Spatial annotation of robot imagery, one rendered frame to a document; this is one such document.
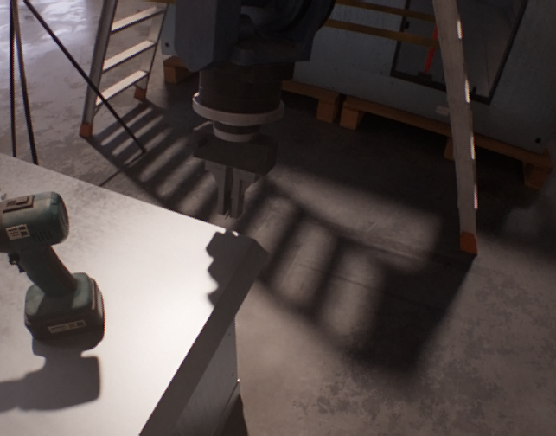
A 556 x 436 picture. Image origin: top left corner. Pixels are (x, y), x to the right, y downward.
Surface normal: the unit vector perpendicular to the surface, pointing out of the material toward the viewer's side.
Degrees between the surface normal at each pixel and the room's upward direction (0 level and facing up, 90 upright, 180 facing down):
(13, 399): 0
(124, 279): 0
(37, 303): 9
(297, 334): 0
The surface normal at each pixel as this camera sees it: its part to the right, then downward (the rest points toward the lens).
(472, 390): 0.06, -0.73
